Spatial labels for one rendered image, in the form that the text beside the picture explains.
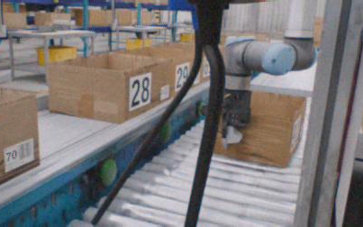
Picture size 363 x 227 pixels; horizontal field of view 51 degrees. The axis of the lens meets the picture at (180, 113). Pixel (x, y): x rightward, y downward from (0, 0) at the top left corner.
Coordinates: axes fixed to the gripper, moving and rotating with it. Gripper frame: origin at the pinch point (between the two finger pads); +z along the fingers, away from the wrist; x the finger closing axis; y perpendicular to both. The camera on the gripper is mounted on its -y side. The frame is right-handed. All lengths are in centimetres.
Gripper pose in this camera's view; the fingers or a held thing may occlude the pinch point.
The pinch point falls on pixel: (224, 145)
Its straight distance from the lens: 130.2
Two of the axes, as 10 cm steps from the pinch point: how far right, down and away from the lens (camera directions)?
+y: 9.3, 1.4, -3.3
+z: -0.5, 9.6, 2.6
